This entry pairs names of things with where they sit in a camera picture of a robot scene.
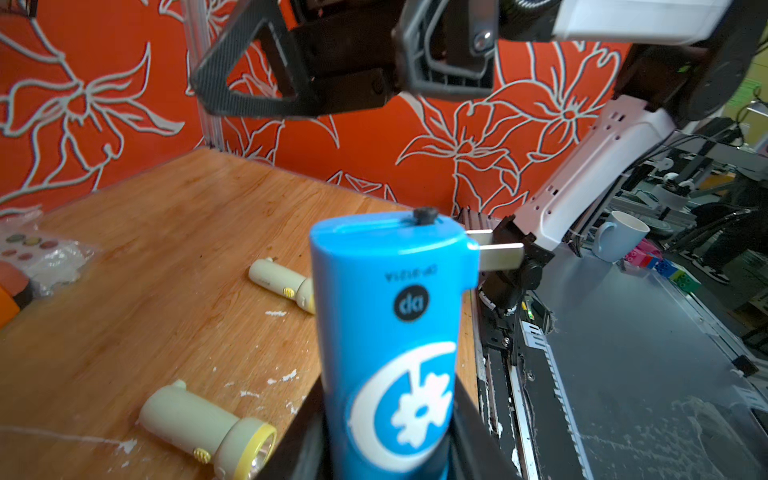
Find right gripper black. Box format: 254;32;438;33
190;0;559;119

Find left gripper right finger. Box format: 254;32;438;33
451;381;519;480

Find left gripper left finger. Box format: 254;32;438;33
256;383;329;480

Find green flashlight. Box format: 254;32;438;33
247;258;316;315
138;380;277;479

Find blue flashlight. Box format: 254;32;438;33
309;208;482;479

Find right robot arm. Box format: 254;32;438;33
189;1;767;312

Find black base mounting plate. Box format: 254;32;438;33
471;293;594;479

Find white mug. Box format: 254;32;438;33
592;210;650;263

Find colourful toy blocks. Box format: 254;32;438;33
623;239;701;294

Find plastic bag with stickers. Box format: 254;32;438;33
1;211;95;297

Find orange tool case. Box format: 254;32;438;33
0;261;35;328

